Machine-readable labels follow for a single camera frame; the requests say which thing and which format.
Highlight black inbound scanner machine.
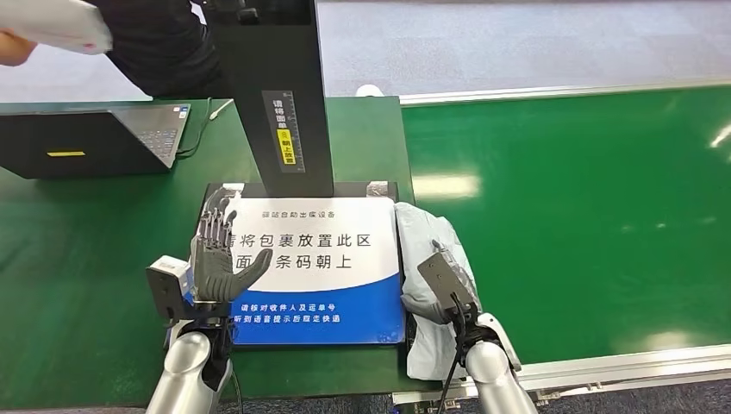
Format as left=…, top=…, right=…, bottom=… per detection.
left=203, top=0, right=414, bottom=347

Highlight grey mailer package red print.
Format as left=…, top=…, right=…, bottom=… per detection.
left=392, top=201, right=484, bottom=382

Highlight white cable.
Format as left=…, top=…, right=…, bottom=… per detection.
left=208, top=97, right=235, bottom=121

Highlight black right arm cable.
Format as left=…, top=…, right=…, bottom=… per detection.
left=440, top=294, right=472, bottom=414

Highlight white and blue placement sign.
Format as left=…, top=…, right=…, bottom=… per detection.
left=219, top=197, right=407, bottom=346

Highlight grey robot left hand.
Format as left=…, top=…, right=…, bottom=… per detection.
left=190, top=188, right=274, bottom=304

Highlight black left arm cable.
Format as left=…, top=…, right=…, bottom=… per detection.
left=228, top=371, right=244, bottom=414

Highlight black and yellow column label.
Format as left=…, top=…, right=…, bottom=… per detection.
left=261, top=89, right=306, bottom=173

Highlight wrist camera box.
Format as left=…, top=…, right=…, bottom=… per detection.
left=416, top=251, right=481, bottom=321
left=145, top=255, right=233, bottom=323

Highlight aluminium conveyor side rail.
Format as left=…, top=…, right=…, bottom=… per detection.
left=392, top=344, right=731, bottom=407
left=397, top=77, right=731, bottom=107

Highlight person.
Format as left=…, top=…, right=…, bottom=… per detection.
left=0, top=0, right=233, bottom=99

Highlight green conveyor belt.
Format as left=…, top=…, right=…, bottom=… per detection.
left=399, top=85, right=731, bottom=367

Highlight black laptop cable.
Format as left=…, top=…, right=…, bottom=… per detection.
left=175, top=97, right=214, bottom=158

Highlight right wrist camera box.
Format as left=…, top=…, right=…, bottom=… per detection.
left=416, top=251, right=481, bottom=321

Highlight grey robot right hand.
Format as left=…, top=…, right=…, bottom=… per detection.
left=431, top=238, right=479, bottom=304

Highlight person's right hand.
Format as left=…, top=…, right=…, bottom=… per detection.
left=0, top=31, right=39, bottom=67

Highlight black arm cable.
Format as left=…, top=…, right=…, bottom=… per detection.
left=228, top=371, right=244, bottom=414
left=440, top=294, right=472, bottom=414

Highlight black laptop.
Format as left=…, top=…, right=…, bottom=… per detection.
left=0, top=103, right=192, bottom=180

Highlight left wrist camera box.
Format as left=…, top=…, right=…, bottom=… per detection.
left=145, top=255, right=233, bottom=323

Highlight white mailer package red print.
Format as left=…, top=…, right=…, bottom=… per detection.
left=0, top=0, right=114, bottom=56

